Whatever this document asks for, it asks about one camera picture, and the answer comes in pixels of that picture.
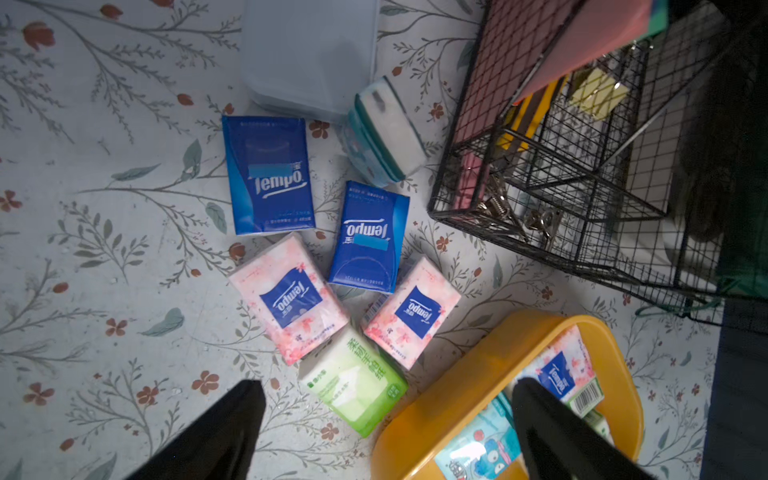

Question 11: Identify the pink Tempo pack front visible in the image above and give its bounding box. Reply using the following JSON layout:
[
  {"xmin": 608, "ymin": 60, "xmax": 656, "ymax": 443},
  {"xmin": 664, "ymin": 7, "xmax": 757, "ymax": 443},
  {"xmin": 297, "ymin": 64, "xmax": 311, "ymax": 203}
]
[{"xmin": 503, "ymin": 325, "xmax": 605, "ymax": 418}]

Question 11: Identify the green tissue pack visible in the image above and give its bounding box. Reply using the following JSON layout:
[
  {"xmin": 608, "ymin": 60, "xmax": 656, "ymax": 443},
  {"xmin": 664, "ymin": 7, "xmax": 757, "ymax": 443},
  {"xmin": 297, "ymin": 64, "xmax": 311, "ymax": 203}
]
[{"xmin": 298, "ymin": 325, "xmax": 408, "ymax": 438}]

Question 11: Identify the yellow plastic storage box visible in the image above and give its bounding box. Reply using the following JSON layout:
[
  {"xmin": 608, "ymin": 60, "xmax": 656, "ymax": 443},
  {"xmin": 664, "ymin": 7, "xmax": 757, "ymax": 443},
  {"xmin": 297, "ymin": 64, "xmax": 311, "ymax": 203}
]
[{"xmin": 370, "ymin": 310, "xmax": 644, "ymax": 479}]

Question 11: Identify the red booklet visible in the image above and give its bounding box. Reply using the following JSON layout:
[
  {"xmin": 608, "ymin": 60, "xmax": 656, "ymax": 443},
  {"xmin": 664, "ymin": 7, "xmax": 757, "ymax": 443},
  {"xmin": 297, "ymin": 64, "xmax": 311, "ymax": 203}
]
[{"xmin": 452, "ymin": 0, "xmax": 656, "ymax": 144}]

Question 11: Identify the light blue pencil case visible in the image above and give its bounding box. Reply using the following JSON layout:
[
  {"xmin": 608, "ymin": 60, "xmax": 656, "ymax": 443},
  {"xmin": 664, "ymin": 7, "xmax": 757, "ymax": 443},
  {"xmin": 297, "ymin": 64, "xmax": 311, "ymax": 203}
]
[{"xmin": 240, "ymin": 0, "xmax": 380, "ymax": 124}]

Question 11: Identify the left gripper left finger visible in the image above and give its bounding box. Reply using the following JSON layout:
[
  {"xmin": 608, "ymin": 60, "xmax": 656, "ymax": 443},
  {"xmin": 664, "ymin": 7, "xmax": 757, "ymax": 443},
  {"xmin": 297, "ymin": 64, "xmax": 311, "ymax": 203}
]
[{"xmin": 129, "ymin": 380, "xmax": 266, "ymax": 480}]

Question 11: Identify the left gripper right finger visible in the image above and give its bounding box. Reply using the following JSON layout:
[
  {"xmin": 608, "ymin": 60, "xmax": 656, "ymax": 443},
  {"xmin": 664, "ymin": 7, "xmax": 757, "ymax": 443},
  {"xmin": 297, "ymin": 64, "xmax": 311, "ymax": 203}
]
[{"xmin": 511, "ymin": 378, "xmax": 651, "ymax": 480}]

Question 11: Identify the black wire desk organizer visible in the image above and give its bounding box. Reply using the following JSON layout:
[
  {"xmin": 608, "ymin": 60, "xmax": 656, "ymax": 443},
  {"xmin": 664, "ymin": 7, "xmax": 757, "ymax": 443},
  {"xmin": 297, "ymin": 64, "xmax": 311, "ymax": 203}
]
[{"xmin": 428, "ymin": 1, "xmax": 767, "ymax": 316}]

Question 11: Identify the teal cartoon tissue pack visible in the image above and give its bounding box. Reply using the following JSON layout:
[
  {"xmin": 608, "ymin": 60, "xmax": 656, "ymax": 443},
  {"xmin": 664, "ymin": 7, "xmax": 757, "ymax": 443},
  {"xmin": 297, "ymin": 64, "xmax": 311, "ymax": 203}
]
[{"xmin": 434, "ymin": 393, "xmax": 521, "ymax": 479}]

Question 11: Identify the dark blue Tempo tissue pack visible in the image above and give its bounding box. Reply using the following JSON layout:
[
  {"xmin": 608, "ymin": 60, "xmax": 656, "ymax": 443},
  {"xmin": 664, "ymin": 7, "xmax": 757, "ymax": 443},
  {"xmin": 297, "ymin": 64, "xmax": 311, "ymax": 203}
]
[{"xmin": 222, "ymin": 116, "xmax": 316, "ymax": 235}]

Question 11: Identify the pink Tempo tissue pack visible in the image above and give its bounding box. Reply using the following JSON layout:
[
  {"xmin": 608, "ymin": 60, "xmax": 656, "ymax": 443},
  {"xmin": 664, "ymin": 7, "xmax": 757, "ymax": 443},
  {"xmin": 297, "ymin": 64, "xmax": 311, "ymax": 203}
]
[
  {"xmin": 229, "ymin": 232, "xmax": 350, "ymax": 366},
  {"xmin": 363, "ymin": 255, "xmax": 462, "ymax": 370}
]

